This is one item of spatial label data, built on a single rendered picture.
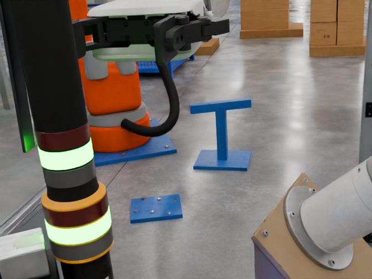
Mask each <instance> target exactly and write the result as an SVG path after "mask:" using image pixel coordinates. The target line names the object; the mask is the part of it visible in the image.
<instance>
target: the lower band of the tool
mask: <svg viewBox="0 0 372 279"><path fill-rule="evenodd" d="M98 183H99V188H98V190H97V191H96V192H95V193H94V194H93V195H91V196H89V197H87V198H85V199H82V200H78V201H72V202H66V203H62V202H56V201H52V200H50V199H49V198H48V197H47V191H46V192H45V193H44V194H43V196H42V205H43V206H44V207H45V208H47V209H50V210H53V211H73V210H79V209H83V208H86V207H88V206H91V205H93V204H95V203H97V202H98V201H100V200H101V199H102V198H103V197H104V196H105V194H106V187H105V185H104V184H103V183H101V182H99V181H98ZM107 212H108V210H107ZM107 212H106V213H107ZM106 213H105V214H104V215H103V216H102V217H100V218H98V219H97V220H95V221H93V222H90V223H88V224H85V225H80V226H75V227H58V226H54V225H51V224H49V223H48V222H47V223H48V224H49V225H50V226H52V227H55V228H59V229H74V228H80V227H83V226H87V225H90V224H93V223H95V222H97V221H98V220H100V219H101V218H103V217H104V216H105V215H106ZM110 227H111V226H110ZM110 227H109V229H110ZM109 229H108V230H107V231H106V232H105V233H104V234H102V235H101V236H99V237H97V238H95V239H93V240H91V241H87V242H83V243H80V244H61V243H58V242H55V241H53V240H52V239H51V238H50V240H51V241H52V242H54V243H56V244H59V245H64V246H77V245H83V244H87V243H90V242H93V241H95V240H97V239H99V238H101V237H102V236H104V235H105V234H106V233H107V232H108V231H109ZM112 245H113V242H112V244H111V246H110V247H109V248H108V249H107V250H105V251H104V252H103V253H101V254H99V255H97V256H95V257H92V258H89V259H86V260H79V261H68V260H62V259H59V258H57V257H56V256H54V255H53V256H54V257H55V258H56V259H57V260H59V261H61V262H64V263H67V264H84V263H87V262H91V261H93V260H96V259H98V258H100V257H101V256H103V255H104V254H105V253H107V252H108V251H109V249H110V248H111V247H112Z"/></svg>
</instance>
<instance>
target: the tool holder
mask: <svg viewBox="0 0 372 279"><path fill-rule="evenodd" d="M38 232H40V235H41V234H43V231H42V228H36V229H31V230H27V231H23V232H18V233H15V234H11V235H7V236H2V237H0V273H1V276H2V279H60V276H59V271H58V266H57V262H56V258H55V257H54V256H53V253H52V251H51V249H47V248H46V245H45V241H42V240H41V243H40V244H36V245H32V246H27V247H23V248H20V249H16V247H13V244H12V242H13V241H15V238H16V237H20V236H24V235H29V234H33V233H38Z"/></svg>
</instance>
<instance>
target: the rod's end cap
mask: <svg viewBox="0 0 372 279"><path fill-rule="evenodd" d="M41 240H42V241H44V237H43V234H41V235H40V232H36V233H33V234H29V235H24V236H20V237H16V238H15V241H13V242H12V244H13V247H16V249H20V248H23V247H27V246H32V245H36V244H40V243H41Z"/></svg>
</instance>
